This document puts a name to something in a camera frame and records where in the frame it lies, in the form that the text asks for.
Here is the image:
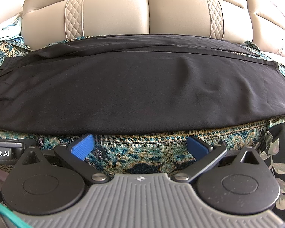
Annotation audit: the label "green cable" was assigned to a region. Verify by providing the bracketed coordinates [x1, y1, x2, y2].
[0, 201, 34, 228]

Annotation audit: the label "light blue white cloth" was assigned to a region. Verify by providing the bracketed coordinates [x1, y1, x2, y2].
[0, 15, 22, 41]

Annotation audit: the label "beige leather sofa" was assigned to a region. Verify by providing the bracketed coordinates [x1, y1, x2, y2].
[0, 0, 285, 61]

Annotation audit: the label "teal paisley sofa throw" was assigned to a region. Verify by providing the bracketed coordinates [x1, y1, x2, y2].
[0, 36, 285, 174]

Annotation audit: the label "black floral fabric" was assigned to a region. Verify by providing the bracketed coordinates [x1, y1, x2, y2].
[256, 123, 285, 220]

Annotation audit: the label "black pants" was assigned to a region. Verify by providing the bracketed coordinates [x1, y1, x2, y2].
[0, 35, 285, 134]

